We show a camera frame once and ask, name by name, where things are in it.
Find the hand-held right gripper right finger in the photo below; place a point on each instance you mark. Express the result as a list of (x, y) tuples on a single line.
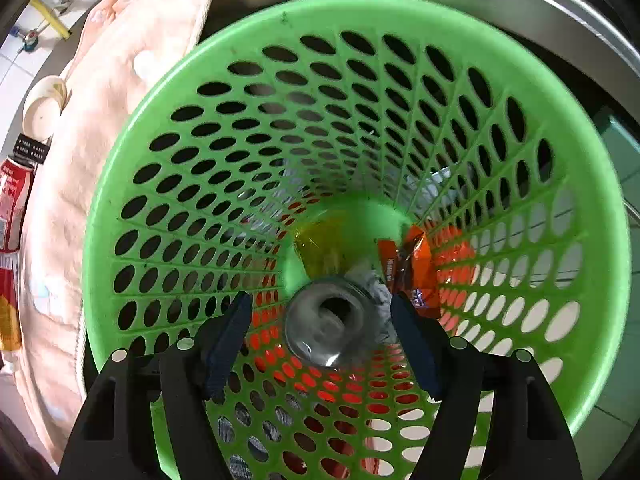
[(415, 345)]

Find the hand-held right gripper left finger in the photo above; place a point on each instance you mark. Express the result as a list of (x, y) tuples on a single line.
[(230, 345)]

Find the green perforated plastic basket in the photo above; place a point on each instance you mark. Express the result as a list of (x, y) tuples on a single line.
[(350, 15)]

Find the crumpled white paper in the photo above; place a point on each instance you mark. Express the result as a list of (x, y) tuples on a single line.
[(376, 290)]

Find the orange snack wrapper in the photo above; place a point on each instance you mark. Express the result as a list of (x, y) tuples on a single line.
[(395, 265)]

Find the yellow plastic wrapper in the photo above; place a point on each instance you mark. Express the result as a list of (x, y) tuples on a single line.
[(320, 250)]

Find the red and yellow packet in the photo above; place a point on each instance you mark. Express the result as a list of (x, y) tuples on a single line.
[(9, 305)]

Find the dark cloth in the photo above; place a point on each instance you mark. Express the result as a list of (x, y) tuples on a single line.
[(20, 450)]

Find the red drink can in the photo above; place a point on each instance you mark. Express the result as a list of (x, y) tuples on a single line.
[(15, 200)]

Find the peach printed towel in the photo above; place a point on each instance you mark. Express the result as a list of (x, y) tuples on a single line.
[(100, 110)]

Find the white plate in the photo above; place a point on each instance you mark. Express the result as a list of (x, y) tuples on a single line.
[(42, 110)]

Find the teal gas valve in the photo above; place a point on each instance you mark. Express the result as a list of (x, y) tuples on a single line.
[(30, 40)]

